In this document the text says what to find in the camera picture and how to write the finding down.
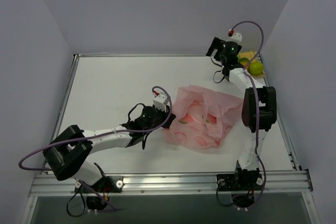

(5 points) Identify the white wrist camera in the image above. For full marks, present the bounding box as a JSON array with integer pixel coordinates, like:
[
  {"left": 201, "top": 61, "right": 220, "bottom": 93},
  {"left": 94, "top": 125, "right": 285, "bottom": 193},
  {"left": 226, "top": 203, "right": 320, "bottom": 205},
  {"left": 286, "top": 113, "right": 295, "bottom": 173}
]
[
  {"left": 227, "top": 30, "right": 243, "bottom": 44},
  {"left": 153, "top": 92, "right": 170, "bottom": 113}
]

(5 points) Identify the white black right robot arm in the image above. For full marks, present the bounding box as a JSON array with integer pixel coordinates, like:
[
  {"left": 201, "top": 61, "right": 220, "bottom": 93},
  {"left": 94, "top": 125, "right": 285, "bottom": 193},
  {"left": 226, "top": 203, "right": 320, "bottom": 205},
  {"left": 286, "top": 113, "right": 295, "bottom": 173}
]
[{"left": 206, "top": 35, "right": 277, "bottom": 189}]

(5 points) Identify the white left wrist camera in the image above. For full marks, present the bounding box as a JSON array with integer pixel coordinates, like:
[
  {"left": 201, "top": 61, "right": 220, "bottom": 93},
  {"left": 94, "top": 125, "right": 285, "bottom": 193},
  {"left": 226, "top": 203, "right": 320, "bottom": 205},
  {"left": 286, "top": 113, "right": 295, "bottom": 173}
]
[{"left": 153, "top": 92, "right": 170, "bottom": 113}]

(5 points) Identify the yellow woven mat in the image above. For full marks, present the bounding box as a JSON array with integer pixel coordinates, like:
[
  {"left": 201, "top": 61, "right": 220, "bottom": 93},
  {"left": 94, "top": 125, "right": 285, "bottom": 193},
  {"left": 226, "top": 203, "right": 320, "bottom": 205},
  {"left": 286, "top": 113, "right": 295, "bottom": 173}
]
[{"left": 238, "top": 51, "right": 265, "bottom": 78}]

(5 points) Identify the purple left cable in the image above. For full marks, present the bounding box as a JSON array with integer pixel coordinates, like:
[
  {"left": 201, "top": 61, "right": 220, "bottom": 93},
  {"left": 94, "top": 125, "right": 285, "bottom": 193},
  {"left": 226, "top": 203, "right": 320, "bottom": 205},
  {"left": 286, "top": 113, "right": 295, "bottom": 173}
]
[{"left": 18, "top": 86, "right": 173, "bottom": 170}]

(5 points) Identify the pink plastic bag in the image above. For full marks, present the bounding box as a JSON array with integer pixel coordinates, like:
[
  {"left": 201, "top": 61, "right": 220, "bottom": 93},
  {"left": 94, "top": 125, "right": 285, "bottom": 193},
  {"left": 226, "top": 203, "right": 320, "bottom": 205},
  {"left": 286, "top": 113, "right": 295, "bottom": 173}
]
[{"left": 163, "top": 86, "right": 243, "bottom": 150}]

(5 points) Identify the aluminium front rail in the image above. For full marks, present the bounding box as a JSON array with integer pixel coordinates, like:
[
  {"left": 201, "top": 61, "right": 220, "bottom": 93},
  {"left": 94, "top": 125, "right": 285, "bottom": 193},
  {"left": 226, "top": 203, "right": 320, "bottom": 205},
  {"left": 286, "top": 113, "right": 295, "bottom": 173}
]
[{"left": 29, "top": 171, "right": 313, "bottom": 197}]

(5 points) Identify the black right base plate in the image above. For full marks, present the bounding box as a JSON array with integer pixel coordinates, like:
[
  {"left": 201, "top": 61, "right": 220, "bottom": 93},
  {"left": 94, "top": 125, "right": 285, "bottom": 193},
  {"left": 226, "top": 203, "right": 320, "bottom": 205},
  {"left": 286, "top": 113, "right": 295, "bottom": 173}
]
[{"left": 216, "top": 173, "right": 264, "bottom": 191}]

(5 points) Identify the green fake pear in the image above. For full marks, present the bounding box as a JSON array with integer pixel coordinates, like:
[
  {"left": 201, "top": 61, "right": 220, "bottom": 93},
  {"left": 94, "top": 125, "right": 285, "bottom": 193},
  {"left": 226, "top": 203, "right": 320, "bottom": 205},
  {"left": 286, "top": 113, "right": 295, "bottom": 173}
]
[{"left": 248, "top": 61, "right": 264, "bottom": 76}]

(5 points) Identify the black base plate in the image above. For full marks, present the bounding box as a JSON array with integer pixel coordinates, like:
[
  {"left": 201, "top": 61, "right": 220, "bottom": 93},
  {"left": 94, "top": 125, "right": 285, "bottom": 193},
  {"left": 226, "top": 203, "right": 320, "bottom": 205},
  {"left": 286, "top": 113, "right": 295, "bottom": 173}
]
[
  {"left": 216, "top": 173, "right": 264, "bottom": 191},
  {"left": 72, "top": 174, "right": 123, "bottom": 194}
]

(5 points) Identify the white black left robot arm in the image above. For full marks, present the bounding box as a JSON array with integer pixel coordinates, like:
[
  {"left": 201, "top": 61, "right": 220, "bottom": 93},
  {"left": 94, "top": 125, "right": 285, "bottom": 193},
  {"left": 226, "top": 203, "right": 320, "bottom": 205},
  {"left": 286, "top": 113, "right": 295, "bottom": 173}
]
[{"left": 43, "top": 105, "right": 176, "bottom": 192}]

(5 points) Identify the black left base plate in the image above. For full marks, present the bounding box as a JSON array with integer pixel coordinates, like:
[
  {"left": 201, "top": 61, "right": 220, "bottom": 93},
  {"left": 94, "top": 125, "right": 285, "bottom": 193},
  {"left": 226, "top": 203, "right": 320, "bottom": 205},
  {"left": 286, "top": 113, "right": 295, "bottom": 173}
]
[{"left": 72, "top": 174, "right": 123, "bottom": 194}]

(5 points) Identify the orange green fake mango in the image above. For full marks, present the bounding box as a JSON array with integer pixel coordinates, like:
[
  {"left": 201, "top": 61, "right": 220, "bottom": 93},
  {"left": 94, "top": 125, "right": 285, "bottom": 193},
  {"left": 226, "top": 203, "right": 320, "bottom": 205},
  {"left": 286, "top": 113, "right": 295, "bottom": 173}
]
[{"left": 239, "top": 57, "right": 249, "bottom": 67}]

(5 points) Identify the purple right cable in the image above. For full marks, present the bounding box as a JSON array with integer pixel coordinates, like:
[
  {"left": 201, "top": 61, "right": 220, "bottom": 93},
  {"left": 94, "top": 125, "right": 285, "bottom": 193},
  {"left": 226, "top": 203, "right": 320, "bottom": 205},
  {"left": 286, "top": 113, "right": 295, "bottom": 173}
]
[{"left": 228, "top": 20, "right": 266, "bottom": 206}]

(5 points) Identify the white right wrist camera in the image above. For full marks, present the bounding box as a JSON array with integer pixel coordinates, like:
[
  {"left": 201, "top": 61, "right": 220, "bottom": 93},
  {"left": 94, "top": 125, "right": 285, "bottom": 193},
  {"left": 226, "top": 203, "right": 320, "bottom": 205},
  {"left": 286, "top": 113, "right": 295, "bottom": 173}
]
[{"left": 227, "top": 30, "right": 243, "bottom": 44}]

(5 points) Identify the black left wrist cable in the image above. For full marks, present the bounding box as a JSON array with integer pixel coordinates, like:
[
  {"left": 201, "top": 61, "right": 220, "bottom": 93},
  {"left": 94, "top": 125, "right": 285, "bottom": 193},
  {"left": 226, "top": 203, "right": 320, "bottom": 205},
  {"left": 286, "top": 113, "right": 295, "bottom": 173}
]
[{"left": 120, "top": 103, "right": 148, "bottom": 127}]

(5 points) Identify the purple cable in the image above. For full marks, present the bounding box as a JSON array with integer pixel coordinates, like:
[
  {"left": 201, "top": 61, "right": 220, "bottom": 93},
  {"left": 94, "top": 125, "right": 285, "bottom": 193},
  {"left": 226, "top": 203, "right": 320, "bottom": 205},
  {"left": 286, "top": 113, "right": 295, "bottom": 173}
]
[
  {"left": 18, "top": 86, "right": 173, "bottom": 170},
  {"left": 228, "top": 20, "right": 266, "bottom": 206}
]

